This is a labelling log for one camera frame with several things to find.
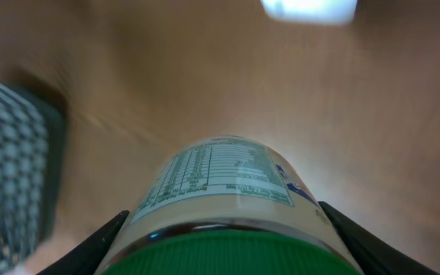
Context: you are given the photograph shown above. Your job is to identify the green lid white jar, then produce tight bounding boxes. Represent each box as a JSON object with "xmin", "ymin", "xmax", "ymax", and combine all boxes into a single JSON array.
[{"xmin": 96, "ymin": 136, "xmax": 361, "ymax": 274}]

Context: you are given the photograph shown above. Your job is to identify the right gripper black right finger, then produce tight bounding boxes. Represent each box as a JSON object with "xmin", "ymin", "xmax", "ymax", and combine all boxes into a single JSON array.
[{"xmin": 319, "ymin": 201, "xmax": 438, "ymax": 275}]

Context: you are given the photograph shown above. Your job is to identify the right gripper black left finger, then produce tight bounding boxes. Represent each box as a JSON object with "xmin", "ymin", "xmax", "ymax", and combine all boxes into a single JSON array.
[{"xmin": 38, "ymin": 210, "xmax": 130, "ymax": 275}]

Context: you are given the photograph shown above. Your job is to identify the grey plastic shopping basket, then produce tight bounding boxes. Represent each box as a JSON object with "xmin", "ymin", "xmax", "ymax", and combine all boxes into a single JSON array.
[{"xmin": 0, "ymin": 83, "xmax": 67, "ymax": 274}]

